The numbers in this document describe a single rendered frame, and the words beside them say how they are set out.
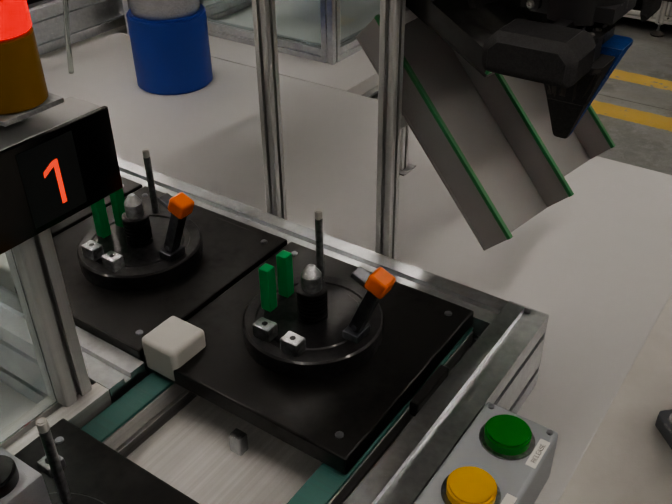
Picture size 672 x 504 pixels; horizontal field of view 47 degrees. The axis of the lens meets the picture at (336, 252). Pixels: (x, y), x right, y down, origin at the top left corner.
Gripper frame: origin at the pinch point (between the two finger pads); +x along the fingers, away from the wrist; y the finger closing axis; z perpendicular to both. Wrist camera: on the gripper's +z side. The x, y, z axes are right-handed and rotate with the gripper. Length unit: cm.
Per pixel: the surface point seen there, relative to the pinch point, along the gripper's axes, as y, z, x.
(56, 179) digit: 23.9, 28.9, 5.0
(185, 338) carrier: 14.8, 28.3, 26.4
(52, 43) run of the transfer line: -52, 137, 38
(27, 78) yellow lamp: 24.1, 29.0, -2.8
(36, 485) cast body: 37.6, 17.8, 17.4
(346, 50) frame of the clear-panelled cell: -86, 78, 38
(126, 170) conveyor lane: -9, 64, 29
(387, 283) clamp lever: 5.4, 11.5, 18.6
